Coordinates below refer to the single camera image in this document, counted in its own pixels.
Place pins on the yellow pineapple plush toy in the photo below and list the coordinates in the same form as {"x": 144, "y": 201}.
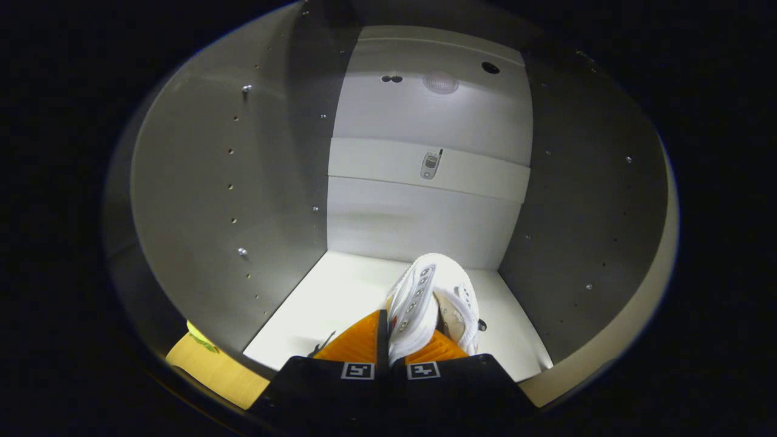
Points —
{"x": 200, "y": 340}

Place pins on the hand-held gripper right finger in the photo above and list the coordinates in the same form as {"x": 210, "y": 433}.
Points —
{"x": 461, "y": 388}

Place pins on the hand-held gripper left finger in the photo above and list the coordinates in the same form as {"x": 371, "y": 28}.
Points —
{"x": 382, "y": 340}

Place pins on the grey shoe cabinet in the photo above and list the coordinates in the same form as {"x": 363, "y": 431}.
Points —
{"x": 425, "y": 212}

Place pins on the white canvas shoe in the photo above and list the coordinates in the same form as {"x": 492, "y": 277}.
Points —
{"x": 419, "y": 303}

